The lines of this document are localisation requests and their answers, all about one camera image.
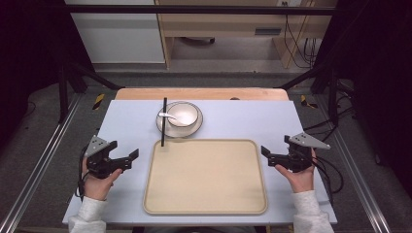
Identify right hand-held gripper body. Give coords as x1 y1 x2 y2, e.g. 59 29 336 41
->
285 132 331 174

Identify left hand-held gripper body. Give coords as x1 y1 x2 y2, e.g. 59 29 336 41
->
85 135 115 180

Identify person's right hand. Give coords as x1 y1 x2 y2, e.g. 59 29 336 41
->
274 149 318 194

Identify person's left hand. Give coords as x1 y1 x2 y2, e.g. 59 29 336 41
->
82 157 123 202

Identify yellow black floor tape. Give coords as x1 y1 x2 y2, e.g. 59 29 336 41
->
298 94 319 110
91 92 107 112

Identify pale blue table board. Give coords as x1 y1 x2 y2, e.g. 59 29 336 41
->
61 99 338 226

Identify black chopstick pair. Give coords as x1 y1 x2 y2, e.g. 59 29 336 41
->
160 96 168 148

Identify black metal stand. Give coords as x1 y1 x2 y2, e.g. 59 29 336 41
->
277 60 342 128
57 59 126 124

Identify white spoon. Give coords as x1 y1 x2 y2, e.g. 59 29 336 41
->
157 112 188 126

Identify beige tray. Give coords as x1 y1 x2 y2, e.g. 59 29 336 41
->
142 138 269 216

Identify white plate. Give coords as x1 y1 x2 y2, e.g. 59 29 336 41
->
155 101 204 139

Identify white bowl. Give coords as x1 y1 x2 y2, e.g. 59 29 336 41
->
166 102 199 128

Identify wooden table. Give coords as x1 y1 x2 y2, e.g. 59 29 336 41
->
114 86 291 102

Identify white cabinet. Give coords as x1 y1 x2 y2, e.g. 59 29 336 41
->
63 0 166 65

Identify black curtain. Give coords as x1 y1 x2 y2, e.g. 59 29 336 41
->
310 0 412 198
0 0 96 153

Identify light wooden desk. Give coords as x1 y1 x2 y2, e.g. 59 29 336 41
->
154 0 339 70

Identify black metal crossbar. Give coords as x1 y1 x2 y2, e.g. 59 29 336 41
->
63 4 338 17

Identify left hand-held gripper cable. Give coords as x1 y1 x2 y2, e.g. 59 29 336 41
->
74 145 91 202

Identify hand-held gripper cable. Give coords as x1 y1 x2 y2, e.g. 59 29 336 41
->
74 145 91 202
311 154 345 196

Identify right hand-held gripper cable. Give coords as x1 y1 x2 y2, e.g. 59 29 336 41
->
311 154 345 196

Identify aluminium floor rail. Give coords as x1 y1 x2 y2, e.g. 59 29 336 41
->
314 93 394 233
0 92 83 233

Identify black floor cables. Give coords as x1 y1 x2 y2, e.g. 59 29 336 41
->
302 79 359 139

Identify black hanging cables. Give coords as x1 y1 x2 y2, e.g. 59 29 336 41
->
283 1 318 70

